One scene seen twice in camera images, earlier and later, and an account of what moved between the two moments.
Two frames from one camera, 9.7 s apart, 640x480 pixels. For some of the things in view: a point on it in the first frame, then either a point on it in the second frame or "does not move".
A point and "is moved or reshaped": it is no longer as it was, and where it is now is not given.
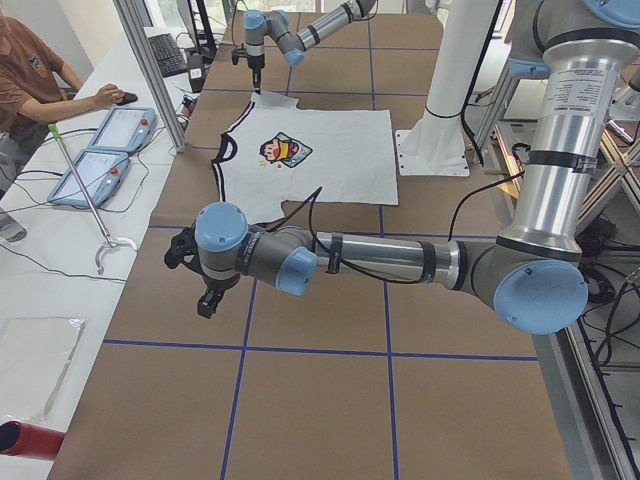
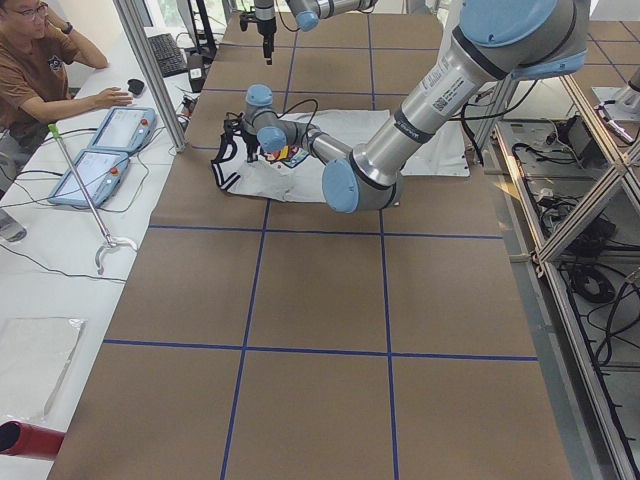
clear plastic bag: [34, 354] does not move
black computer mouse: [128, 98] -> [135, 86]
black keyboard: [168, 54] does not move
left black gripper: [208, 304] -> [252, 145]
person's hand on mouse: [107, 96] does not move
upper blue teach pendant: [124, 129] does not move
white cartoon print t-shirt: [277, 153] is moved or reshaped
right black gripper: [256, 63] -> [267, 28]
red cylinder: [26, 440] does not move
